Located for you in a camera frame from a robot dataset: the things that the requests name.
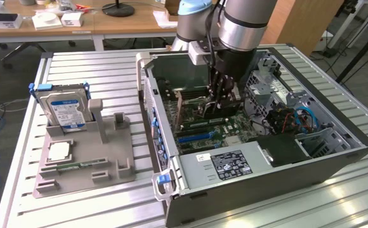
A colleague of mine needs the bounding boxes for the grey metal disk bracket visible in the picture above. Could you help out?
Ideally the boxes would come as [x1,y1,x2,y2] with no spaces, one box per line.
[294,127,355,159]

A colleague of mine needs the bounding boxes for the silver CPU chip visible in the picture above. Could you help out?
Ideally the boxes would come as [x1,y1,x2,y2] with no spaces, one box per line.
[47,142,74,162]

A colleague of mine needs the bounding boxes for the red wire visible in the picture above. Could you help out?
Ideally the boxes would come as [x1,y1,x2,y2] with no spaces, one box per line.
[282,113,295,133]

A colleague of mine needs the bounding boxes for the black round lamp base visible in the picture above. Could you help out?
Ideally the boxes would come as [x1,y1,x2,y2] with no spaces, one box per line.
[102,0,136,18]

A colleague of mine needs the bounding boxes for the perforated metal disk bay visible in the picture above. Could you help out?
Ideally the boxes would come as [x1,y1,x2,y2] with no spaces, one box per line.
[244,56,296,121]

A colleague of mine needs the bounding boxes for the wooden desk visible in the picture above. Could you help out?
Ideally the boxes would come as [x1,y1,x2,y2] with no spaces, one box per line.
[94,0,268,52]
[0,0,96,45]

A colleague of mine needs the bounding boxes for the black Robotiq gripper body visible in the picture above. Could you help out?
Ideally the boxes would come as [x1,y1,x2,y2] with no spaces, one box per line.
[214,48,255,79]

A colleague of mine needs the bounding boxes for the wooden cabinet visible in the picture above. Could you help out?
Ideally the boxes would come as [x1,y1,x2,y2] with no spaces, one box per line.
[259,0,346,57]

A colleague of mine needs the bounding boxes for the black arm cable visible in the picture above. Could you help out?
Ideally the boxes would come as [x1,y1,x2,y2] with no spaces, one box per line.
[204,0,224,69]

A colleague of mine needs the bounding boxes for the white table frame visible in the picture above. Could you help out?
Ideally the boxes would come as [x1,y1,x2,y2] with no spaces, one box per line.
[328,13,368,67]

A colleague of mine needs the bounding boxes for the blue expansion slot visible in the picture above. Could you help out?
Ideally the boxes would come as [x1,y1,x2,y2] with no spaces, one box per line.
[178,133,214,143]

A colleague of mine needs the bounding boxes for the long black expansion slot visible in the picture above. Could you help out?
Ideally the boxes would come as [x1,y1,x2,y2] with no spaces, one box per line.
[175,129,212,139]

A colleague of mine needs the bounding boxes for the black wire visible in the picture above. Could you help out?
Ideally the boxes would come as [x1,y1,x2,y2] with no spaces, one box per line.
[243,89,276,136]

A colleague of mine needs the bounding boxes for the hard disk with blue caddy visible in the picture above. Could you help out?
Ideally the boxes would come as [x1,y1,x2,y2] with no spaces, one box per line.
[27,80,95,133]

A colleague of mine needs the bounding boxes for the grey parts rack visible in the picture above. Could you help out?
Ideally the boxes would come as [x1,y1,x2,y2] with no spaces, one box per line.
[32,98,138,200]

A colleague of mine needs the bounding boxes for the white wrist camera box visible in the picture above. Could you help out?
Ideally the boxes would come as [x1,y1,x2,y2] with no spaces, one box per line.
[188,42,218,65]

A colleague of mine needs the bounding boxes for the black power adapter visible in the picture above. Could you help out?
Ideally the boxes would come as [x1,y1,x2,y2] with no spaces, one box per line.
[322,48,340,59]

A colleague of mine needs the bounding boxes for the small white box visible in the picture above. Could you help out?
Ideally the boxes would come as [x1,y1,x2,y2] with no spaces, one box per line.
[60,11,84,27]

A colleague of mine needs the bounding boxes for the black slanted pole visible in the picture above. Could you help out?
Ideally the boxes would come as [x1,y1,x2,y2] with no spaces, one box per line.
[335,23,368,83]

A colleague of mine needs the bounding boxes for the blue card retainer clips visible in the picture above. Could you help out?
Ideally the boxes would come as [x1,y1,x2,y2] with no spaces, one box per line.
[151,118,167,167]

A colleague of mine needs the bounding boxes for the silver chipset heatsink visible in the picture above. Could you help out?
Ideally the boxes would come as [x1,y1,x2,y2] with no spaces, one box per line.
[224,136,244,146]

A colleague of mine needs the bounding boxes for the black RAM slot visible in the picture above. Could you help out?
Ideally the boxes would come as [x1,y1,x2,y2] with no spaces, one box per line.
[170,93,211,101]
[167,85,211,94]
[167,88,211,96]
[168,90,211,98]

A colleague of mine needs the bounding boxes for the black chair base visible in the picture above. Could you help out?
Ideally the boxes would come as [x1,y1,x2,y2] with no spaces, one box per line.
[0,42,48,70]

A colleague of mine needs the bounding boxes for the brown cardboard box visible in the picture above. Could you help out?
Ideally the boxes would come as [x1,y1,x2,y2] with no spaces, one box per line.
[164,0,182,16]

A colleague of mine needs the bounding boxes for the stack of papers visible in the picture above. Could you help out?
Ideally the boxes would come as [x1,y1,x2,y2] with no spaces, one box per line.
[154,9,179,29]

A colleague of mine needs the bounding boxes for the grey power supply unit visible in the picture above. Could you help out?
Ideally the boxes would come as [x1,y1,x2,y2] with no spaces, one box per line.
[176,142,274,191]

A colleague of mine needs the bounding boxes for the black open PC case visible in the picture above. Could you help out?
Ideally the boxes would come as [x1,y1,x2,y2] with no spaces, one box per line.
[135,45,368,228]

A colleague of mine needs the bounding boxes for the white box with black top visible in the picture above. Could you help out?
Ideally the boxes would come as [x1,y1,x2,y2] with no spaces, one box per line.
[0,13,24,29]

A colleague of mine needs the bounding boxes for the blue SATA wire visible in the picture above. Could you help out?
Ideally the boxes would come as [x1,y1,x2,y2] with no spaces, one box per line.
[294,106,320,135]

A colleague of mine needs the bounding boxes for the black plastic shroud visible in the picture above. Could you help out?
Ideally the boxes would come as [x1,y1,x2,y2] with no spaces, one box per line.
[256,133,314,168]

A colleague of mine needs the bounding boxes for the white floor cable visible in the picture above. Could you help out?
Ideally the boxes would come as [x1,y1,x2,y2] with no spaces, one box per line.
[0,98,30,112]

